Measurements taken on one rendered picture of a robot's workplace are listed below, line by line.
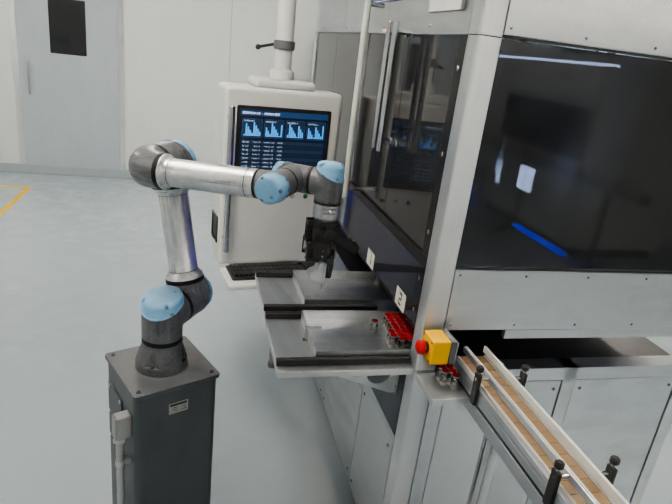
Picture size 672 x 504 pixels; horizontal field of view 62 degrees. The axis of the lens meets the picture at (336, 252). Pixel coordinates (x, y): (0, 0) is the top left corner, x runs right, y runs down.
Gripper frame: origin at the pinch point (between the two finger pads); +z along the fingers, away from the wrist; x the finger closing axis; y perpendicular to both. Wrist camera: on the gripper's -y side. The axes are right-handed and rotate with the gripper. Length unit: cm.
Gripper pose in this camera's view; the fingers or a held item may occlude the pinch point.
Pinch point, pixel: (325, 285)
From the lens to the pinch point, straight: 160.1
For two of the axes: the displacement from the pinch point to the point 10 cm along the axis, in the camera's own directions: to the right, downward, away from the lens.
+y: -9.7, -0.3, -2.5
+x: 2.2, 3.6, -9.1
